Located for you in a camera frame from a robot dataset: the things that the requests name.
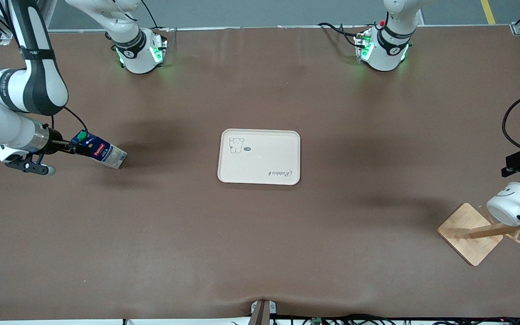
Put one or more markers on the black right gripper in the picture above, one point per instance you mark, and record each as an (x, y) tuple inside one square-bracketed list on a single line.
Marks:
[(54, 140)]

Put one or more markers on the blue and white milk carton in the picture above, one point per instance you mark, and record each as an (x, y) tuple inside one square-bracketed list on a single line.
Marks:
[(106, 154)]

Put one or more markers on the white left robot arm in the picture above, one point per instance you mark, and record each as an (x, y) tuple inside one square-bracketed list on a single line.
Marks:
[(384, 52)]

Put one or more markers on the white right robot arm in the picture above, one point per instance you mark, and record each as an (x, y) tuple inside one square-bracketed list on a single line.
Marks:
[(39, 76)]

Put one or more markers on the wooden cup rack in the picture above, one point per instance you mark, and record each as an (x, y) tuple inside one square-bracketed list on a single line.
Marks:
[(467, 234)]

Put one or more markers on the cream tray with bear print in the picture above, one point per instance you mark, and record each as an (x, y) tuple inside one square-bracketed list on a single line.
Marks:
[(260, 162)]

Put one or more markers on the grey metal mount bracket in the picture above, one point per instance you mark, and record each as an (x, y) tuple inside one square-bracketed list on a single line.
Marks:
[(262, 313)]

